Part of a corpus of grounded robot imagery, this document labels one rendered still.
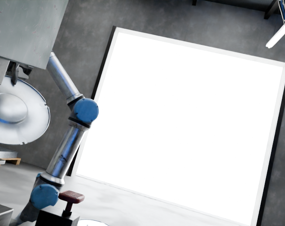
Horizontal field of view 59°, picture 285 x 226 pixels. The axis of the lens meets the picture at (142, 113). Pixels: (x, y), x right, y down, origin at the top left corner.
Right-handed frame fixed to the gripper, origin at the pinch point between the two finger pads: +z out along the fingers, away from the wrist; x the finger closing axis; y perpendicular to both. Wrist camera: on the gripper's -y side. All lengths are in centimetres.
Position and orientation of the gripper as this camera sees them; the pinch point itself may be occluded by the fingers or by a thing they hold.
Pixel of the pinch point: (12, 82)
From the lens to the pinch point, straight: 107.9
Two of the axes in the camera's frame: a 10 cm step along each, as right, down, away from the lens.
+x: -6.8, 6.0, 4.1
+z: 3.1, 7.5, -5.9
